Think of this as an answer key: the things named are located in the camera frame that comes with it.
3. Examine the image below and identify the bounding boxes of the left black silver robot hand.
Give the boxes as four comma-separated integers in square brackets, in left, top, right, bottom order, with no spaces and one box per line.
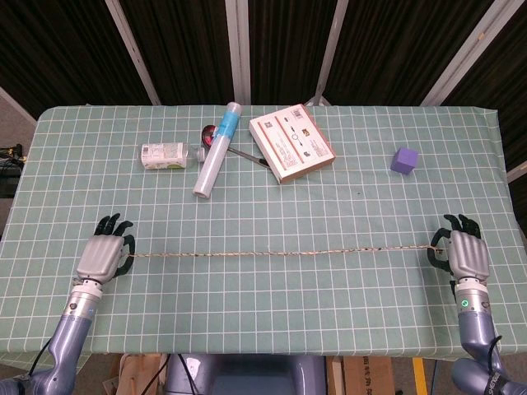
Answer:
[76,212,137,285]

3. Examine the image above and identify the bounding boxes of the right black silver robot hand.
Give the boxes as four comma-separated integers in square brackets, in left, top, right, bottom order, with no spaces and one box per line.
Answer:
[427,213,491,285]

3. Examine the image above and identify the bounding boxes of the beige braided rope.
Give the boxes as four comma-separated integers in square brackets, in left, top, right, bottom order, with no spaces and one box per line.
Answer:
[123,244,444,260]

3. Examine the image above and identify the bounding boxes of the purple foam cube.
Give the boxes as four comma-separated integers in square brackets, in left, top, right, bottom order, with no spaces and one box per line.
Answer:
[389,146,419,177]

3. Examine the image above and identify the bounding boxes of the clear plastic bottle green label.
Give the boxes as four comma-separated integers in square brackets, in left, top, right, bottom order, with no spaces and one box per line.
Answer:
[138,142,207,170]

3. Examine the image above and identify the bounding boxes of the white roll with blue band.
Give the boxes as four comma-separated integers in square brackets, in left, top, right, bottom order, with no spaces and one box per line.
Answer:
[193,101,243,199]

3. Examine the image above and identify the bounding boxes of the upright wooden plank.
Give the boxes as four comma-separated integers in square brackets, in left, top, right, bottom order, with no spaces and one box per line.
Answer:
[327,355,345,395]

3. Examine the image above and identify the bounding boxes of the green checked tablecloth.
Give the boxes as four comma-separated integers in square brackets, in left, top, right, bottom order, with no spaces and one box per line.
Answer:
[0,105,527,371]

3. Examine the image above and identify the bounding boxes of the blue-grey robot torso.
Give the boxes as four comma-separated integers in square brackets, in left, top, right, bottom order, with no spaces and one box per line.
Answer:
[164,353,329,395]

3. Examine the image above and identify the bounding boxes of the flat white printed box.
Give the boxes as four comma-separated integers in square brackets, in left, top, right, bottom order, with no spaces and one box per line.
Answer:
[248,105,337,185]

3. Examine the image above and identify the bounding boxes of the black pleated curtain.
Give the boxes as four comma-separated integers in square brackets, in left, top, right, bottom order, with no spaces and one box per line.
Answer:
[0,0,527,174]

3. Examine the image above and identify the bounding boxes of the grey metal frame post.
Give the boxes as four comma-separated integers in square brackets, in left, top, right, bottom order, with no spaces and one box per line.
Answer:
[506,161,527,183]
[224,0,252,106]
[420,0,514,107]
[306,0,351,108]
[105,0,161,106]

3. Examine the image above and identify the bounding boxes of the black device with cables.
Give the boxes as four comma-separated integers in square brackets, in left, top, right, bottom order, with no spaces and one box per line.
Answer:
[0,142,28,199]

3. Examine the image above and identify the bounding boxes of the light wooden board frame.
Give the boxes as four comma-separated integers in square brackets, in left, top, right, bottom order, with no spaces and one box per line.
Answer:
[102,353,170,395]

